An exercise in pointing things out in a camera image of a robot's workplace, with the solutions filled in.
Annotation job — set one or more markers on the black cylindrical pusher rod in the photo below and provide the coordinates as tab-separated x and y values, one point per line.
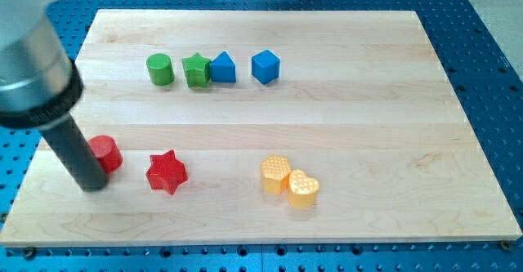
70	146

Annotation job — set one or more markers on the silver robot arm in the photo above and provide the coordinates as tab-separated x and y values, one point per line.
40	84

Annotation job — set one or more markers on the red star block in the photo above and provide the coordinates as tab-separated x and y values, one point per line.
166	172

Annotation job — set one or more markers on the green star block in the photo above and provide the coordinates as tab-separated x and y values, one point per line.
197	70

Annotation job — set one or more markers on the blue cube block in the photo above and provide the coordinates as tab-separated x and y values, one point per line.
265	66

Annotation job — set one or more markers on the red cylinder block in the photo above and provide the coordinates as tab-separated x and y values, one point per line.
106	152

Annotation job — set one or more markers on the green cylinder block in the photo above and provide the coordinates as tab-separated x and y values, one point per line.
160	70

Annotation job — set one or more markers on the light wooden board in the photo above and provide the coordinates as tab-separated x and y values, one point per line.
362	104

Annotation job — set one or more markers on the blue triangular prism block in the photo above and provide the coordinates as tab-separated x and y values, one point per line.
222	68

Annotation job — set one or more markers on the yellow hexagon block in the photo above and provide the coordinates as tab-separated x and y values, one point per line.
275	171

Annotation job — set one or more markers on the yellow heart block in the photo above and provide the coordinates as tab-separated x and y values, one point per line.
302	189

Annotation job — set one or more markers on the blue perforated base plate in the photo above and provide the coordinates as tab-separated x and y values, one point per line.
487	83

